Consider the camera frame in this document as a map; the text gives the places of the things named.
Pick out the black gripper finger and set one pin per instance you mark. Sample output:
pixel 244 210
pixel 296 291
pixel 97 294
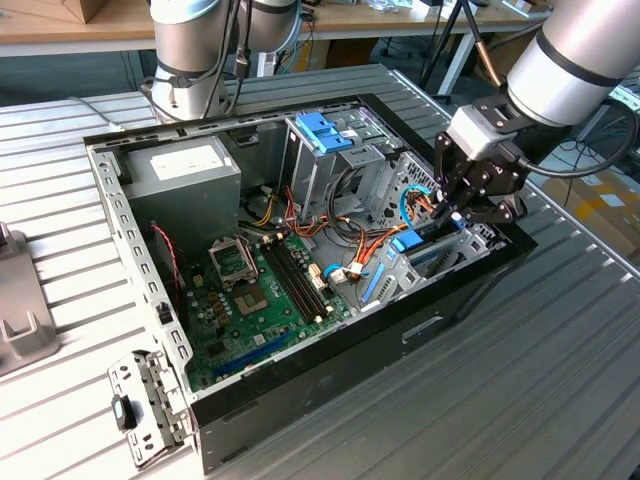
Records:
pixel 445 165
pixel 495 212

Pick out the hard disk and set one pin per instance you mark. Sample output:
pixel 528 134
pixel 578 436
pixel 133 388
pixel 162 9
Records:
pixel 410 242

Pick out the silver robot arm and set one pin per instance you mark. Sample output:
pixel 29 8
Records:
pixel 565 75

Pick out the grey metal disk bay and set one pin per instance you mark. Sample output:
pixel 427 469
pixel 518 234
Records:
pixel 472 247

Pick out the cardboard box with labels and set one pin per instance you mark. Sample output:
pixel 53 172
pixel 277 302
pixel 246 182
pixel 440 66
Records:
pixel 600 220

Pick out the black tripod stand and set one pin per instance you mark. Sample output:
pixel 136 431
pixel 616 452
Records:
pixel 440 45

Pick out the blue plastic drive latch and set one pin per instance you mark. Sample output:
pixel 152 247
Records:
pixel 322 132

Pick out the grey metal drive cage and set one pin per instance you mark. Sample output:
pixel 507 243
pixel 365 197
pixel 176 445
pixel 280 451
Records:
pixel 310 175

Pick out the yellowish cardboard box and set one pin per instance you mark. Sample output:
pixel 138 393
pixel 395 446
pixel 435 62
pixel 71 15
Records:
pixel 350 52

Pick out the long wooden desk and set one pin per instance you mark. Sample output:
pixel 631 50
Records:
pixel 380 22

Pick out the small cardboard trays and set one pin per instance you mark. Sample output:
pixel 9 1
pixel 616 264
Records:
pixel 525 7

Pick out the white orange board connectors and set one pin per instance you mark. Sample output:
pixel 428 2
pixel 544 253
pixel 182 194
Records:
pixel 317 277

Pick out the black RAM slot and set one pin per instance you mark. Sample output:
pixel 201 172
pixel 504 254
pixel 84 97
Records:
pixel 295 280
pixel 289 282
pixel 301 278
pixel 307 275

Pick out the small black device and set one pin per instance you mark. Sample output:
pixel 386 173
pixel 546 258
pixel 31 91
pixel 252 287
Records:
pixel 310 11

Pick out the open black PC case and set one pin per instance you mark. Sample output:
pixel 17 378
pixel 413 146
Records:
pixel 350 375

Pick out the CPU socket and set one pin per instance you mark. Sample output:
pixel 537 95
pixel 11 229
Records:
pixel 250 302

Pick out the grey power supply unit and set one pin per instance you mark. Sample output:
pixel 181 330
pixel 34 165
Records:
pixel 190 200

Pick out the blue expansion slot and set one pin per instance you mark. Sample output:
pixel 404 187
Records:
pixel 250 357

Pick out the green motherboard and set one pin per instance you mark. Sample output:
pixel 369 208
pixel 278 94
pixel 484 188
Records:
pixel 235 345

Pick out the black case fan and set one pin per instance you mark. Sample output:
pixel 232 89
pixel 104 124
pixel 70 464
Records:
pixel 162 260

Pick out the metal expansion card retainer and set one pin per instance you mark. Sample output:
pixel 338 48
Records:
pixel 155 395

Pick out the brown cardboard box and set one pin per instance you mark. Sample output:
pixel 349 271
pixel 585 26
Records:
pixel 85 7

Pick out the grey plastic parts rack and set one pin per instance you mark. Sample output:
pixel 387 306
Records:
pixel 15 280

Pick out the grey wrist mount block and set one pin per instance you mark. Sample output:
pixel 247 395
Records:
pixel 475 132

